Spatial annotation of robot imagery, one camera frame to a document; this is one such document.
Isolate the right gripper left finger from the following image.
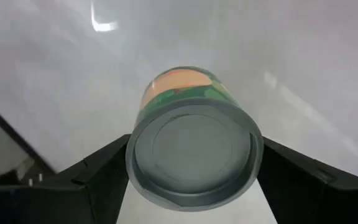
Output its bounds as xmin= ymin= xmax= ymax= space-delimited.
xmin=0 ymin=133 xmax=132 ymax=224

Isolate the black aluminium table frame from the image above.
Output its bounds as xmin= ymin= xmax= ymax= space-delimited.
xmin=0 ymin=95 xmax=57 ymax=187

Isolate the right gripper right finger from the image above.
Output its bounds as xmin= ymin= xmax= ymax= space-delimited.
xmin=257 ymin=136 xmax=358 ymax=224

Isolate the short green peas can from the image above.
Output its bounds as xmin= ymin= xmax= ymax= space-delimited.
xmin=124 ymin=65 xmax=264 ymax=212

